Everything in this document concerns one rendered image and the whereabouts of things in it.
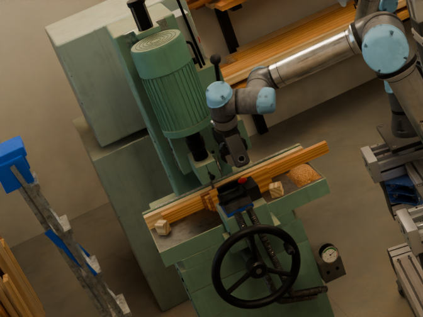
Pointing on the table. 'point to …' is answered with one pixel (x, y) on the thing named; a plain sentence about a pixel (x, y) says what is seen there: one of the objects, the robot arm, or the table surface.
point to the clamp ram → (228, 186)
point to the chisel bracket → (202, 167)
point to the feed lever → (216, 65)
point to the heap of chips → (303, 175)
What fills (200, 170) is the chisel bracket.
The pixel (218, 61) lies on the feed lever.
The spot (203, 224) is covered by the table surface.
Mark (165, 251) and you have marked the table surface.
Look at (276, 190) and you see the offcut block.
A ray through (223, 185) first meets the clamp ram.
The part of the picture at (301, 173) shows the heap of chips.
